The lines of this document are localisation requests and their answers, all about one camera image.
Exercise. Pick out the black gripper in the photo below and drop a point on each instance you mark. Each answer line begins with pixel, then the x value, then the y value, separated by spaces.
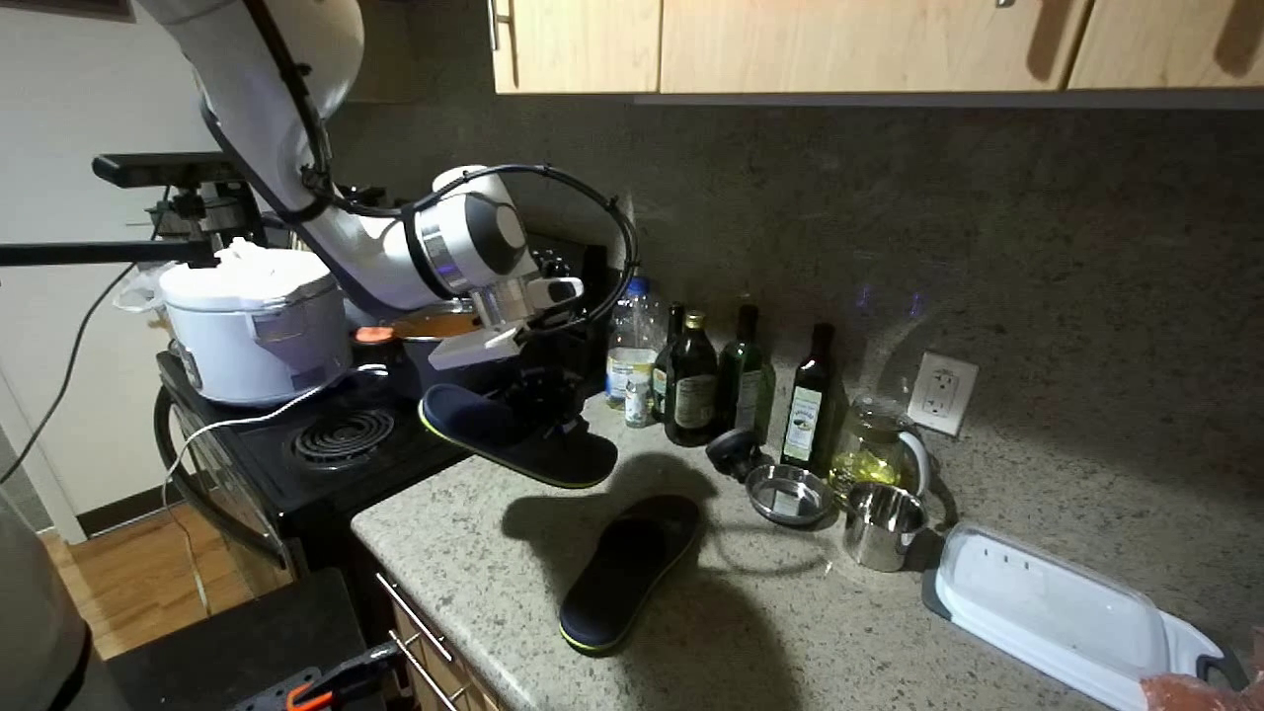
pixel 554 378

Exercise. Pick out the navy slipper green sole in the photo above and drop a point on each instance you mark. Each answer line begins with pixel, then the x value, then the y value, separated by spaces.
pixel 537 443

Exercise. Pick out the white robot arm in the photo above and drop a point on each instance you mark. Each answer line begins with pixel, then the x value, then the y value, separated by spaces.
pixel 270 73

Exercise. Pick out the clear plastic water bottle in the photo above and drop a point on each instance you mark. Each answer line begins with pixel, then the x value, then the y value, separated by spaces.
pixel 633 332

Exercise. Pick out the small spice jar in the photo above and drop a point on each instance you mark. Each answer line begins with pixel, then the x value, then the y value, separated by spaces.
pixel 636 399

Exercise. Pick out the dark olive oil bottle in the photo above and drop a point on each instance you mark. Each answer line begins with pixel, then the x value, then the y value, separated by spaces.
pixel 692 378

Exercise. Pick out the green glass bottle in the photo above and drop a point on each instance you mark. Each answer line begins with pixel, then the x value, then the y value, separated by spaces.
pixel 742 378

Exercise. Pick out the black measuring scoop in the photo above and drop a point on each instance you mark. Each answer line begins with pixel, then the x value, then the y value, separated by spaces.
pixel 736 457

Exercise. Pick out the navy slipper lower one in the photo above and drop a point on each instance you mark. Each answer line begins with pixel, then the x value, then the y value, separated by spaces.
pixel 624 567

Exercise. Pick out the dark wine bottle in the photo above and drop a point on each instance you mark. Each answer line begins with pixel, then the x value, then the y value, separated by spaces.
pixel 805 395

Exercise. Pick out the small steel bowl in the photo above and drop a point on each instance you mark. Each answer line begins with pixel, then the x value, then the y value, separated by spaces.
pixel 790 498

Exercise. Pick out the wooden upper cabinets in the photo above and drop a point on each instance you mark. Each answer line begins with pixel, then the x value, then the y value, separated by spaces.
pixel 869 46

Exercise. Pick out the black stove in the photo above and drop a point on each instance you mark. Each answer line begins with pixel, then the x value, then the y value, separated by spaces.
pixel 283 482

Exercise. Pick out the white rice cooker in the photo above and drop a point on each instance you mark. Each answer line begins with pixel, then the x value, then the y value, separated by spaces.
pixel 249 331

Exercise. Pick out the glass oil pitcher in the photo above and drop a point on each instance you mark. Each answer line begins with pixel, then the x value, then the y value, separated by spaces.
pixel 879 447

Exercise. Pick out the lower wooden cabinet drawers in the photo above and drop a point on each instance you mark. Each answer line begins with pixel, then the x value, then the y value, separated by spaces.
pixel 435 669

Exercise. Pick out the steel cup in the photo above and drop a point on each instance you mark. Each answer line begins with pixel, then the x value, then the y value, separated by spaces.
pixel 888 526

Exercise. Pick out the white plastic tray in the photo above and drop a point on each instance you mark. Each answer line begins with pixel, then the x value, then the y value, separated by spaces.
pixel 1073 624

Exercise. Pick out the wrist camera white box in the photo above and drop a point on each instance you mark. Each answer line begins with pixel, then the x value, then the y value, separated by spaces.
pixel 488 347

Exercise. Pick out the white wall outlet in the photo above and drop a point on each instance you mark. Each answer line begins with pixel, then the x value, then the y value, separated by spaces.
pixel 941 394

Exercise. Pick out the black camera on stand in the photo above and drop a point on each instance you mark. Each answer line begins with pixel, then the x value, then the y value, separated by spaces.
pixel 198 195

